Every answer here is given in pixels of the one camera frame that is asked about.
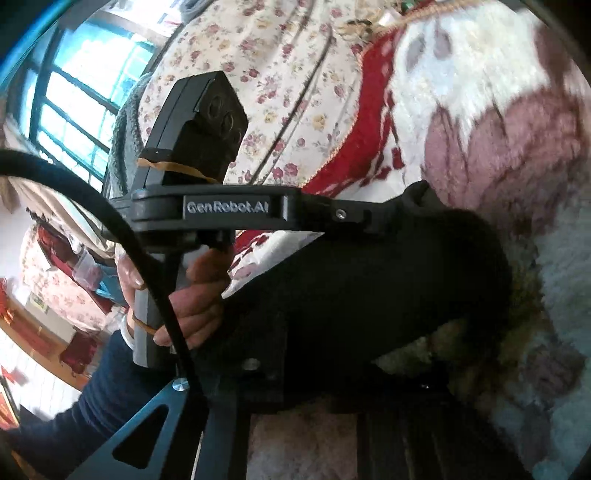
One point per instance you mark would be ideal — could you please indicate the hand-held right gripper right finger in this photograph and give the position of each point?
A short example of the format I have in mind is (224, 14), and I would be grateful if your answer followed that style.
(415, 438)

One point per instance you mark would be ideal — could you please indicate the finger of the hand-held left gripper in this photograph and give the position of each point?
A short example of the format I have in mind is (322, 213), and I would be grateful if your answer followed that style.
(341, 214)

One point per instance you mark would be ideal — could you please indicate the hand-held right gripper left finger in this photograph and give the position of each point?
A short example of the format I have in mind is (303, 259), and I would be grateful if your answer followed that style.
(258, 383)

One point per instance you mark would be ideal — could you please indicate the black pants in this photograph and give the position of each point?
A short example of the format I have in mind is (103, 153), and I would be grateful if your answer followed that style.
(369, 300)

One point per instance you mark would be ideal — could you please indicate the person's left forearm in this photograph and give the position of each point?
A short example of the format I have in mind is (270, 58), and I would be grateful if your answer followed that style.
(115, 392)

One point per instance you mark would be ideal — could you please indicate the person's left hand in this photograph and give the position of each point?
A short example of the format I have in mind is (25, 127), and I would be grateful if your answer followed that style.
(203, 295)

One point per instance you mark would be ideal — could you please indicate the grey fluffy blanket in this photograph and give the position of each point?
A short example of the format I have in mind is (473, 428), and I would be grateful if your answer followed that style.
(129, 120)

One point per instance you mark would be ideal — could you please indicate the floral bedsheet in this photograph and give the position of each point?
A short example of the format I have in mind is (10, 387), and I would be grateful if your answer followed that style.
(277, 69)

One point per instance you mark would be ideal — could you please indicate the red and white fluffy blanket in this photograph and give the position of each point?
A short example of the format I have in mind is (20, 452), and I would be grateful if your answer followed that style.
(485, 138)

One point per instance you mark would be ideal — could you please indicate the window with dark frame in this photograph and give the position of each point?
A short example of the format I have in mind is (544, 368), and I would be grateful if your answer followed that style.
(78, 92)

